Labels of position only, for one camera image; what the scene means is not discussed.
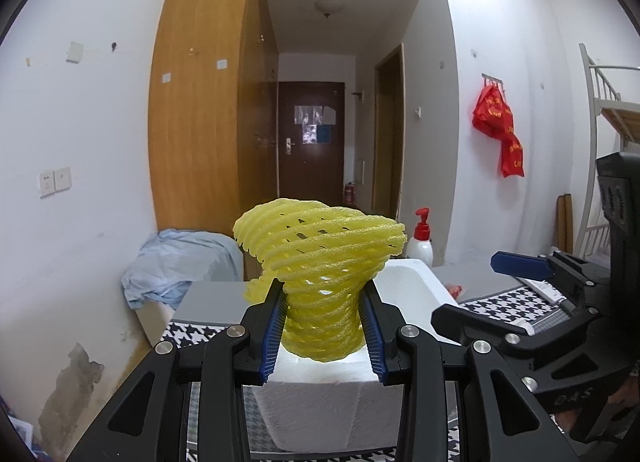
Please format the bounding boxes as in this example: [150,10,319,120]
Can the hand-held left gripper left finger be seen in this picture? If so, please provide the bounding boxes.
[67,278,291,462]

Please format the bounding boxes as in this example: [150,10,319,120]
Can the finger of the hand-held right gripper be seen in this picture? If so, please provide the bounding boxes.
[431,303,601,374]
[491,251,608,294]

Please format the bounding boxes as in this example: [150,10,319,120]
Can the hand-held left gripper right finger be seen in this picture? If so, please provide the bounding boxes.
[356,279,573,462]

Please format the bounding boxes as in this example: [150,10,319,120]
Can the white foam box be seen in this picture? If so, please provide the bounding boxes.
[250,257,461,453]

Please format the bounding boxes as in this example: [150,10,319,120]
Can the yellow foam net sleeve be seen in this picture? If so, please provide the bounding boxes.
[232,198,407,363]

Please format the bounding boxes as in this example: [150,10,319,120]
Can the white remote control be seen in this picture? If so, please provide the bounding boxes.
[520,278,576,314]

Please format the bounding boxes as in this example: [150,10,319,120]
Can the wooden sticks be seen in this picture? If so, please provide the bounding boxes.
[557,193,575,253]

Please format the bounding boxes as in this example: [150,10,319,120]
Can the houndstooth tablecloth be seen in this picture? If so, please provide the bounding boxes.
[159,267,608,462]

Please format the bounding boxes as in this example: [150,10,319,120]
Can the white pump bottle red cap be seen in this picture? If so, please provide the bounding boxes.
[407,207,435,268]

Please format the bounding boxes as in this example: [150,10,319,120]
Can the light blue cloth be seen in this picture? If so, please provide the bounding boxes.
[121,228,244,310]

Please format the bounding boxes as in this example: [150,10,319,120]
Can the red plastic bag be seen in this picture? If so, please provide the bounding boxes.
[472,85,525,178]

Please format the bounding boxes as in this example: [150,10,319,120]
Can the dark brown door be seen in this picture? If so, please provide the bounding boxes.
[278,81,346,206]

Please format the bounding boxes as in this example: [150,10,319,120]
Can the white paper notice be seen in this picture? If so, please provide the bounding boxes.
[294,105,337,126]

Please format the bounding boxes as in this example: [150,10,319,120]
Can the wooden wardrobe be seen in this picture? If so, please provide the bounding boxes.
[148,0,280,234]

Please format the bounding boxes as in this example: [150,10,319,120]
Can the ceiling lamp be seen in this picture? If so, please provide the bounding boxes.
[314,0,346,19]

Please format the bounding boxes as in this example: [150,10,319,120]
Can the white metal bed frame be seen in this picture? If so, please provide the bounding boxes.
[579,42,640,263]

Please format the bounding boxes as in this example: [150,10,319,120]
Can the wall switch panel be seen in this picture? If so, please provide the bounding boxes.
[39,165,72,199]

